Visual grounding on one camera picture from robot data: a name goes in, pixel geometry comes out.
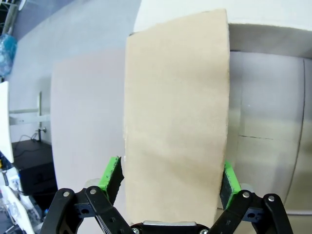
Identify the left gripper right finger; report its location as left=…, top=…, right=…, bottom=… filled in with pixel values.
left=207, top=159, right=293, bottom=234

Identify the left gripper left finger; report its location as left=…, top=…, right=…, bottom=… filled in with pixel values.
left=46, top=156, right=132, bottom=234

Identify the brown cardboard box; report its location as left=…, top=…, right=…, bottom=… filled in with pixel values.
left=123, top=8, right=231, bottom=225

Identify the black equipment case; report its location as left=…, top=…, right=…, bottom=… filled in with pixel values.
left=11, top=140, right=59, bottom=197

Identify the white flat panel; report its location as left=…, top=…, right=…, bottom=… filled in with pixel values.
left=0, top=81, right=15, bottom=163

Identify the blue plastic bag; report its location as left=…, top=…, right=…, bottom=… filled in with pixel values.
left=0, top=33, right=18, bottom=77

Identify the white metal frame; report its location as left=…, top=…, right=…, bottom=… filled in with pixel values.
left=9, top=91, right=52, bottom=126

